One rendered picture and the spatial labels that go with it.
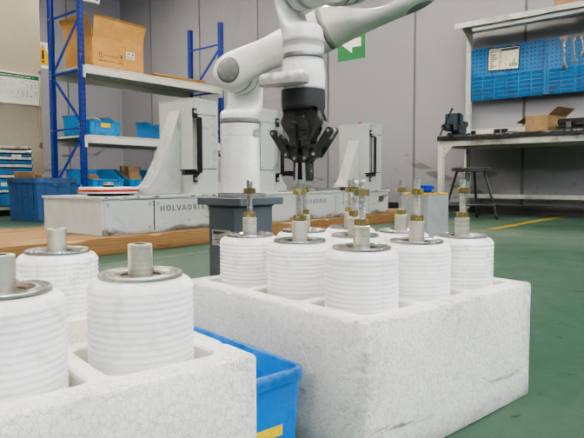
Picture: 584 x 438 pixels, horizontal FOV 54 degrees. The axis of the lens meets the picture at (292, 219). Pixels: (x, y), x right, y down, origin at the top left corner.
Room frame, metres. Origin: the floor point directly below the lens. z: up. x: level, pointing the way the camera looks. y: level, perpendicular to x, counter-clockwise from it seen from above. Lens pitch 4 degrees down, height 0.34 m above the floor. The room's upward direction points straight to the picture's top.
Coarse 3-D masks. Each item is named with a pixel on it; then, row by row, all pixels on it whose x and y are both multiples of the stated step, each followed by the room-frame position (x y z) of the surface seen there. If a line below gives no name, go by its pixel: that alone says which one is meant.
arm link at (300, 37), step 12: (276, 0) 0.99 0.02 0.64; (276, 12) 0.99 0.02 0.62; (288, 12) 0.99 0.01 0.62; (300, 12) 1.01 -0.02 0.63; (288, 24) 0.97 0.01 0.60; (300, 24) 0.96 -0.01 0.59; (312, 24) 0.96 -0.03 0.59; (288, 36) 0.97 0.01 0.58; (300, 36) 0.96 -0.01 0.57; (312, 36) 0.96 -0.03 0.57; (288, 48) 0.97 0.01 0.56; (300, 48) 0.96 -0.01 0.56; (312, 48) 0.96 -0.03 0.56
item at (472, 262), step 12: (444, 240) 0.87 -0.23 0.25; (456, 240) 0.85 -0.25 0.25; (468, 240) 0.85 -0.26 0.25; (480, 240) 0.85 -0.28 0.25; (492, 240) 0.88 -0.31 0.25; (456, 252) 0.85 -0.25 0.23; (468, 252) 0.85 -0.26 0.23; (480, 252) 0.85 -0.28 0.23; (492, 252) 0.86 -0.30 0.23; (456, 264) 0.85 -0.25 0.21; (468, 264) 0.85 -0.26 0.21; (480, 264) 0.85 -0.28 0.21; (492, 264) 0.87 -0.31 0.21; (456, 276) 0.85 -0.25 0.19; (468, 276) 0.84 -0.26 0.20; (480, 276) 0.85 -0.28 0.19; (492, 276) 0.87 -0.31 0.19; (468, 288) 0.85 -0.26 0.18; (480, 288) 0.85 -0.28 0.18
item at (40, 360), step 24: (0, 312) 0.41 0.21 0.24; (24, 312) 0.42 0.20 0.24; (48, 312) 0.43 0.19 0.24; (0, 336) 0.41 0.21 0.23; (24, 336) 0.42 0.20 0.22; (48, 336) 0.43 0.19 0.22; (0, 360) 0.41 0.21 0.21; (24, 360) 0.41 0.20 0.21; (48, 360) 0.43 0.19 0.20; (0, 384) 0.41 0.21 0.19; (24, 384) 0.42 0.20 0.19; (48, 384) 0.43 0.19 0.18
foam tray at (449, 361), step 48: (240, 288) 0.84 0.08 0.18; (528, 288) 0.88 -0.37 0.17; (240, 336) 0.80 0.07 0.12; (288, 336) 0.73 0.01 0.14; (336, 336) 0.66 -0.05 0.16; (384, 336) 0.65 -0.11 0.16; (432, 336) 0.71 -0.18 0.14; (480, 336) 0.79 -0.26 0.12; (528, 336) 0.88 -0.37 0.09; (336, 384) 0.66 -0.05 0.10; (384, 384) 0.65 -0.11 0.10; (432, 384) 0.71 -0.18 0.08; (480, 384) 0.79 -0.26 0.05; (336, 432) 0.66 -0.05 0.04; (384, 432) 0.65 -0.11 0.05; (432, 432) 0.71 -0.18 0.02
